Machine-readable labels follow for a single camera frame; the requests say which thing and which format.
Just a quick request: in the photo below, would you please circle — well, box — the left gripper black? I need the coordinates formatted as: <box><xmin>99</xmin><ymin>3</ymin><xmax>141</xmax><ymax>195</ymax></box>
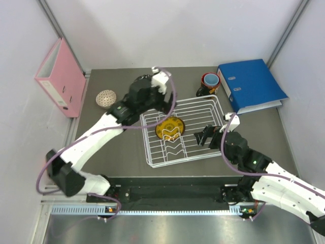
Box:
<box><xmin>138</xmin><ymin>77</ymin><xmax>175</xmax><ymax>115</ymax></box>

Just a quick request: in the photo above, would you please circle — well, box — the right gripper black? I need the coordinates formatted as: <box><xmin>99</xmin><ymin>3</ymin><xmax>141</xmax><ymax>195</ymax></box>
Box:
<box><xmin>194</xmin><ymin>125</ymin><xmax>238</xmax><ymax>165</ymax></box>

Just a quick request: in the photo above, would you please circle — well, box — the black gold plate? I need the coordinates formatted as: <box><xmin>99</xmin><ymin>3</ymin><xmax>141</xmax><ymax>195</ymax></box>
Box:
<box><xmin>155</xmin><ymin>116</ymin><xmax>185</xmax><ymax>141</ymax></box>

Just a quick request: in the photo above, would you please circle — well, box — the patterned small bowl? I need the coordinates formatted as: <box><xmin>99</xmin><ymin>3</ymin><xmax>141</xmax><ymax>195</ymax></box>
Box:
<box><xmin>95</xmin><ymin>89</ymin><xmax>117</xmax><ymax>109</ymax></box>

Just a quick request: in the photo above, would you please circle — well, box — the black skull mug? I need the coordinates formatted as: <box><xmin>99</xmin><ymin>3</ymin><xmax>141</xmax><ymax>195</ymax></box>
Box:
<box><xmin>196</xmin><ymin>73</ymin><xmax>221</xmax><ymax>97</ymax></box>

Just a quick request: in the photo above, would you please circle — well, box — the light blue cup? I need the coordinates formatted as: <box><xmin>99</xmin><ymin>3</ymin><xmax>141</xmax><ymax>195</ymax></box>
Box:
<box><xmin>203</xmin><ymin>73</ymin><xmax>220</xmax><ymax>87</ymax></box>

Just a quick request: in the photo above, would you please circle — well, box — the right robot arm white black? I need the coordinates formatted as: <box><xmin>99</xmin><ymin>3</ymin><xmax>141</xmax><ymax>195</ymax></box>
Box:
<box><xmin>194</xmin><ymin>125</ymin><xmax>324</xmax><ymax>235</ymax></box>

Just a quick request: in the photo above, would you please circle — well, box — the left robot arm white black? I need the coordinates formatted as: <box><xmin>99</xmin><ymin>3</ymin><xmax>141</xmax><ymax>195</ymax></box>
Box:
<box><xmin>46</xmin><ymin>69</ymin><xmax>176</xmax><ymax>202</ymax></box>

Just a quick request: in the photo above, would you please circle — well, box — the blue binder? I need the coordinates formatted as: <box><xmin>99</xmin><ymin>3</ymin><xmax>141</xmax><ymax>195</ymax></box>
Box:
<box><xmin>217</xmin><ymin>59</ymin><xmax>288</xmax><ymax>115</ymax></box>

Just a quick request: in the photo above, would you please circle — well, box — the pink binder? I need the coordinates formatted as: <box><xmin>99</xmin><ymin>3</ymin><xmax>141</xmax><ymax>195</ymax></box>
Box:
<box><xmin>35</xmin><ymin>38</ymin><xmax>86</xmax><ymax>118</ymax></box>

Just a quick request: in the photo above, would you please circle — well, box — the white wire dish rack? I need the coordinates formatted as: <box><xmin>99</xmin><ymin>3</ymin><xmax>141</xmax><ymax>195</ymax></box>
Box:
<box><xmin>140</xmin><ymin>95</ymin><xmax>224</xmax><ymax>168</ymax></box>

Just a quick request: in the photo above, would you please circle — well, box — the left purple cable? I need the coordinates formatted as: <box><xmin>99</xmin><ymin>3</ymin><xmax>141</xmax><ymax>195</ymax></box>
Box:
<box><xmin>36</xmin><ymin>67</ymin><xmax>177</xmax><ymax>195</ymax></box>

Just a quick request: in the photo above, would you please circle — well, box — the purple cable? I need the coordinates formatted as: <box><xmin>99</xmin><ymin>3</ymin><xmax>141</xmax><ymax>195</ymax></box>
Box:
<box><xmin>36</xmin><ymin>67</ymin><xmax>177</xmax><ymax>195</ymax></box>
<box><xmin>220</xmin><ymin>114</ymin><xmax>325</xmax><ymax>199</ymax></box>

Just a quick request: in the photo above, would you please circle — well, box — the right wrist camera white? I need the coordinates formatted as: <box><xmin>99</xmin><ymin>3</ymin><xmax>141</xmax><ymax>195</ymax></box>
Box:
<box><xmin>219</xmin><ymin>112</ymin><xmax>240</xmax><ymax>132</ymax></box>

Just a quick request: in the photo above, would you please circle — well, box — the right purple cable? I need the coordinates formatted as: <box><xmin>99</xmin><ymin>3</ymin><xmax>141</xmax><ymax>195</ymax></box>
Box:
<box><xmin>220</xmin><ymin>114</ymin><xmax>325</xmax><ymax>199</ymax></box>

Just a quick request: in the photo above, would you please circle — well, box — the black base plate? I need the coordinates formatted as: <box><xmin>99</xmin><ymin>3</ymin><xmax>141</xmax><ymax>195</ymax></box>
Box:
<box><xmin>106</xmin><ymin>176</ymin><xmax>254</xmax><ymax>210</ymax></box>

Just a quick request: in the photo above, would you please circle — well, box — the slotted cable duct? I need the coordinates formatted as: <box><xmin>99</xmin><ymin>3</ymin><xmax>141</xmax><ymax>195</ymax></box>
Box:
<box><xmin>51</xmin><ymin>205</ymin><xmax>256</xmax><ymax>216</ymax></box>

